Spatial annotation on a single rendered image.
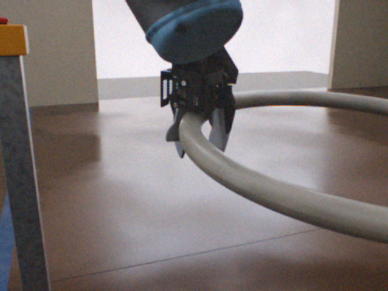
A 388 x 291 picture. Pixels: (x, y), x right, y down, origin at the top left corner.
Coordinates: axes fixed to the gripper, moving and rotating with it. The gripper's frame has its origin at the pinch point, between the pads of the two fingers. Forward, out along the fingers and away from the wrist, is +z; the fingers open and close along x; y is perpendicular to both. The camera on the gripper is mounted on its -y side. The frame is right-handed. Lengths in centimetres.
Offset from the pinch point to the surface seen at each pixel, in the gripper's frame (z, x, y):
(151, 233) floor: 97, -70, -106
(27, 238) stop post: 47, -64, -19
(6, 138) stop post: 15, -67, -20
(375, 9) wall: -19, 28, -802
